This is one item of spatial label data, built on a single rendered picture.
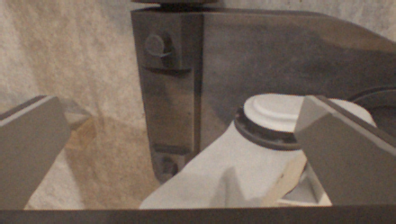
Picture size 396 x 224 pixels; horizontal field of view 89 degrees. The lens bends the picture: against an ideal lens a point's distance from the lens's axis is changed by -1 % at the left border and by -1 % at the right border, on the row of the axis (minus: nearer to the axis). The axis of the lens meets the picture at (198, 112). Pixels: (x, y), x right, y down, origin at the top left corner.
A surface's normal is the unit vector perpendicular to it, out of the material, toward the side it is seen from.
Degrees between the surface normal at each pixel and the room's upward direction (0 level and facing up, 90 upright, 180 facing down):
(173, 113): 0
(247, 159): 90
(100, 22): 0
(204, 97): 0
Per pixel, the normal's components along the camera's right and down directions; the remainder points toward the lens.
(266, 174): 0.01, -0.86
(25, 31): -0.18, 0.51
